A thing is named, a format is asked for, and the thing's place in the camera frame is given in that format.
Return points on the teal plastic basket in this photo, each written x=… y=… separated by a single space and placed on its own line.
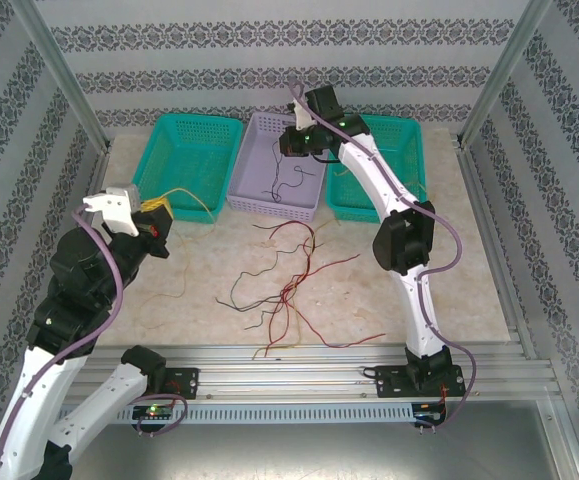
x=359 y=195
x=189 y=160

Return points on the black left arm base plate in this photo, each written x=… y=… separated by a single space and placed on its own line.
x=186 y=382

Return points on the small circuit board green light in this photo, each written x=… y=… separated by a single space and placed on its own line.
x=154 y=412

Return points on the short red power lead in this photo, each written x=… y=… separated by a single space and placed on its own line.
x=444 y=395
x=176 y=392

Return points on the lilac plastic basket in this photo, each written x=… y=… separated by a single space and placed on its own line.
x=254 y=170

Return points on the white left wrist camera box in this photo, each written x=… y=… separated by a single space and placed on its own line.
x=116 y=212

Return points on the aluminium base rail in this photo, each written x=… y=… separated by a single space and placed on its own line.
x=289 y=380

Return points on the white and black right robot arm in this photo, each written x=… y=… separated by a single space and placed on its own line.
x=369 y=175

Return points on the aluminium frame post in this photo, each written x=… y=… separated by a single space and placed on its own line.
x=63 y=75
x=503 y=75

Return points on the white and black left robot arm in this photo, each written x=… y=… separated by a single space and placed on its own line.
x=49 y=395

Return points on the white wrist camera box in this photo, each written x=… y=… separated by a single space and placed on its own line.
x=301 y=117
x=116 y=212

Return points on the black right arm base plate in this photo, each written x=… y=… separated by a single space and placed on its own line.
x=389 y=382

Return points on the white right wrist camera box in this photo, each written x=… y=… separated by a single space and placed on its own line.
x=301 y=117

